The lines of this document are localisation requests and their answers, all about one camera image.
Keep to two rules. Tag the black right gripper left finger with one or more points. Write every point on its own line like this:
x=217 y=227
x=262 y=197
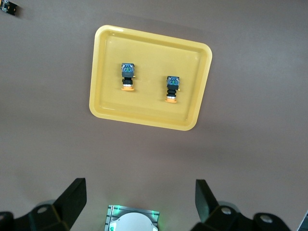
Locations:
x=55 y=216

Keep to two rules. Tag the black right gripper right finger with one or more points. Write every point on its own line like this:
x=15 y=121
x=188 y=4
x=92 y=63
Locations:
x=221 y=219

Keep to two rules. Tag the yellow push button switch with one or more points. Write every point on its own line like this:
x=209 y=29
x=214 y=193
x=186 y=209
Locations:
x=172 y=83
x=127 y=72

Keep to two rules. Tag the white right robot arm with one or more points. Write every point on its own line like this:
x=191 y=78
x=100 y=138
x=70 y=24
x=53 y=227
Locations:
x=132 y=223

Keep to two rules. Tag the brown table cover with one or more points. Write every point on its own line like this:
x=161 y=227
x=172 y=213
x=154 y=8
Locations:
x=48 y=120

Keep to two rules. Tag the yellow plastic tray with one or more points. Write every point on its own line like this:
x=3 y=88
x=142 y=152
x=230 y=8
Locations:
x=149 y=113

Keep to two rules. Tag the red button orange body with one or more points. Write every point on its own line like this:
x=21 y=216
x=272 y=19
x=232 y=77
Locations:
x=8 y=7

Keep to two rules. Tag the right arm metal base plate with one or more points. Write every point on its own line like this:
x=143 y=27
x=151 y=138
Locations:
x=113 y=209

